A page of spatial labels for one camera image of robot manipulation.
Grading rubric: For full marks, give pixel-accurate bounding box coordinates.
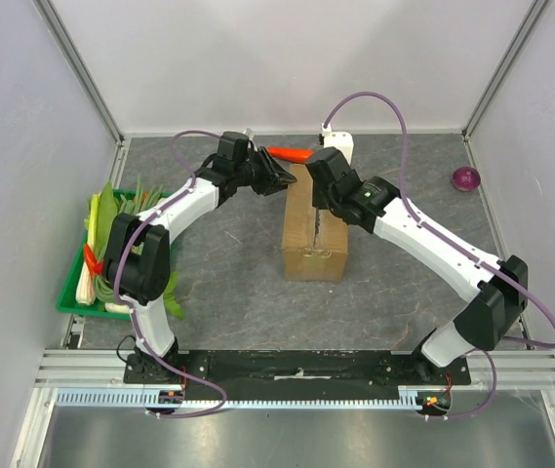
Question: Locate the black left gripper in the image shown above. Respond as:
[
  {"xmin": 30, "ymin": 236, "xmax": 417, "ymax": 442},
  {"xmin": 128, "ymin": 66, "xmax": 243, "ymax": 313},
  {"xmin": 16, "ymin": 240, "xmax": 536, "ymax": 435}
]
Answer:
[{"xmin": 234, "ymin": 147, "xmax": 296, "ymax": 197}]

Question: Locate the brown cardboard express box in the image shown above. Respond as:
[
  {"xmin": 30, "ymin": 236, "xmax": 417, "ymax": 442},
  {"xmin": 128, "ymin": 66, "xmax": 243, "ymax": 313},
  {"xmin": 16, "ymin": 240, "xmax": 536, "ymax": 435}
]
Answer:
[{"xmin": 281, "ymin": 164, "xmax": 348, "ymax": 282}]

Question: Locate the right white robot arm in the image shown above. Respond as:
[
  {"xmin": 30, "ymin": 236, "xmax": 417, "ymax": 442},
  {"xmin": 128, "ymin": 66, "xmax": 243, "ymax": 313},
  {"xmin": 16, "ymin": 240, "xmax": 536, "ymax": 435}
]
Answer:
[{"xmin": 305, "ymin": 147, "xmax": 528, "ymax": 384}]

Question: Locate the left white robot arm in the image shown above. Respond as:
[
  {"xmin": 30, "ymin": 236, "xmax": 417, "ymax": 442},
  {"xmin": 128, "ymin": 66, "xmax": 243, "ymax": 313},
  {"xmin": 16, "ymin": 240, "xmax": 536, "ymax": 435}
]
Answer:
[{"xmin": 101, "ymin": 132, "xmax": 297, "ymax": 383}]

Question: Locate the orange toy carrot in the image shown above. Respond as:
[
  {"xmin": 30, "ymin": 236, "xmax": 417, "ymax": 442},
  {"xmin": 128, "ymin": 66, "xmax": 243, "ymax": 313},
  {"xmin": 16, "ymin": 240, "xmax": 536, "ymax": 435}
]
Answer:
[{"xmin": 267, "ymin": 147, "xmax": 313, "ymax": 164}]

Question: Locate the green beans bunch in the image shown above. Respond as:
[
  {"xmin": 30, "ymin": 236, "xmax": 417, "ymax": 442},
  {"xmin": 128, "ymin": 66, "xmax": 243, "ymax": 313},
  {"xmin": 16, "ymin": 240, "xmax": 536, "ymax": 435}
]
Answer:
[{"xmin": 117, "ymin": 175, "xmax": 163, "ymax": 215}]

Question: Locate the green leaf beside tray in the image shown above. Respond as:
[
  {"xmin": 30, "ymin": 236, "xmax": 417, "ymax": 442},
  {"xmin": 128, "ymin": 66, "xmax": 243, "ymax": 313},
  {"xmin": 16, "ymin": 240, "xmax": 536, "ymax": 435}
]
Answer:
[{"xmin": 162, "ymin": 271, "xmax": 184, "ymax": 320}]

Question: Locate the green leafy vegetable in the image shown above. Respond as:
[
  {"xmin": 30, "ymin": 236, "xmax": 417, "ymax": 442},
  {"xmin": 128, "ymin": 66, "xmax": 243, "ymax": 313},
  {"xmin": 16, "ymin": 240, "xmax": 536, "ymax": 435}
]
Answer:
[{"xmin": 84, "ymin": 181, "xmax": 121, "ymax": 260}]

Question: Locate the purple red onion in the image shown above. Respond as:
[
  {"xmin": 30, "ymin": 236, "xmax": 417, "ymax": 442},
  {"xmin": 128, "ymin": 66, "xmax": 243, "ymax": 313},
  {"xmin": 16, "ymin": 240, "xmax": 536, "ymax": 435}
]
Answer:
[{"xmin": 452, "ymin": 167, "xmax": 481, "ymax": 192}]

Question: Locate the red chili pepper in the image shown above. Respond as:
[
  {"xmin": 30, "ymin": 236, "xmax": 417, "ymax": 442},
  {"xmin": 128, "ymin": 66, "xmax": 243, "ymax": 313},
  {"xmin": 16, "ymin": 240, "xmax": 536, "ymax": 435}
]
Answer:
[{"xmin": 83, "ymin": 244, "xmax": 103, "ymax": 276}]

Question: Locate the green vegetable tray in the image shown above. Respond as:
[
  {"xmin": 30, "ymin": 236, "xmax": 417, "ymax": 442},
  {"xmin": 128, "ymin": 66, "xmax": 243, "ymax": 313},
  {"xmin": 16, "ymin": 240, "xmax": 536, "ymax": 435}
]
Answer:
[{"xmin": 57, "ymin": 189, "xmax": 167, "ymax": 320}]

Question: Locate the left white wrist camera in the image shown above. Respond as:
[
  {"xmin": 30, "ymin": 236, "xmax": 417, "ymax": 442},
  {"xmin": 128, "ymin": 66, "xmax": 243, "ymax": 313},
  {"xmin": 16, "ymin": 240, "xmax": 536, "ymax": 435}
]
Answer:
[{"xmin": 243, "ymin": 128, "xmax": 258, "ymax": 152}]

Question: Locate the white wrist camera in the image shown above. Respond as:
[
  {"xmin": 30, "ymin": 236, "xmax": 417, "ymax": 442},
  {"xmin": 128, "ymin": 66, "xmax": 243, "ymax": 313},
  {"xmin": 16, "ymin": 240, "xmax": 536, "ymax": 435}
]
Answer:
[
  {"xmin": 243, "ymin": 128, "xmax": 258, "ymax": 152},
  {"xmin": 319, "ymin": 124, "xmax": 354, "ymax": 164}
]

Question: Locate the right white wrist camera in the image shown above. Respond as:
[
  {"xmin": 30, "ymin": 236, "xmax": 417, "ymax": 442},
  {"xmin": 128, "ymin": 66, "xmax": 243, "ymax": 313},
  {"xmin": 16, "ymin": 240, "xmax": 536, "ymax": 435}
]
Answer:
[{"xmin": 319, "ymin": 124, "xmax": 354, "ymax": 164}]

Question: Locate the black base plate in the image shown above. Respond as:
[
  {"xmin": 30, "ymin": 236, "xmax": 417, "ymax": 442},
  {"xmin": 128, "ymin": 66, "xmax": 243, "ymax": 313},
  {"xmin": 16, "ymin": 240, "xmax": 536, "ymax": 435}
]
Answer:
[{"xmin": 123, "ymin": 349, "xmax": 472, "ymax": 391}]

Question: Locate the grey slotted cable duct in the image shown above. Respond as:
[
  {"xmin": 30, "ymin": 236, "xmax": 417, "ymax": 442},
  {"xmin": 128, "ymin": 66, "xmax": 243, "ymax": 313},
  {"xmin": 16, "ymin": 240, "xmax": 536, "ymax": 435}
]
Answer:
[{"xmin": 56, "ymin": 388, "xmax": 423, "ymax": 410}]

